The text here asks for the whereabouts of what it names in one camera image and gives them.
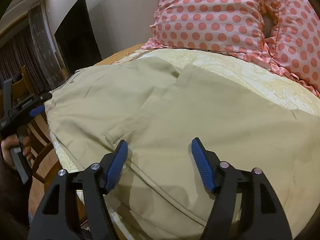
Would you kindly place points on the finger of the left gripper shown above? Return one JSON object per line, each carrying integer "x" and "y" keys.
{"x": 38, "y": 110}

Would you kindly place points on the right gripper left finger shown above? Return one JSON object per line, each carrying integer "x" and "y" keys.
{"x": 73, "y": 207}

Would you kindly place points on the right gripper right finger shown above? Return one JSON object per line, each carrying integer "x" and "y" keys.
{"x": 246, "y": 205}

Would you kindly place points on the khaki beige pants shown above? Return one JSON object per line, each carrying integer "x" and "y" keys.
{"x": 180, "y": 134}

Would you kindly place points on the person's left hand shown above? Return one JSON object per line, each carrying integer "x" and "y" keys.
{"x": 13, "y": 141}

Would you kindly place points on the dark curtain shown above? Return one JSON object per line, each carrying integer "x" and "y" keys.
{"x": 19, "y": 52}

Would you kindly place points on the black television screen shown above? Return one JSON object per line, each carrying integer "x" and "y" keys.
{"x": 75, "y": 39}

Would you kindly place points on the cream patterned bed sheet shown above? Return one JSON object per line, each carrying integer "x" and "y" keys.
{"x": 250, "y": 77}

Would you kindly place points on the right pink polka-dot pillow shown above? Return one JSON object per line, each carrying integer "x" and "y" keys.
{"x": 294, "y": 41}

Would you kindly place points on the pink polka-dot pillow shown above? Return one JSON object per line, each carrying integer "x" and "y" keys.
{"x": 294, "y": 41}
{"x": 233, "y": 27}

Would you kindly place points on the left pink polka-dot pillow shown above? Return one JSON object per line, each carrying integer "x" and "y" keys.
{"x": 233, "y": 27}

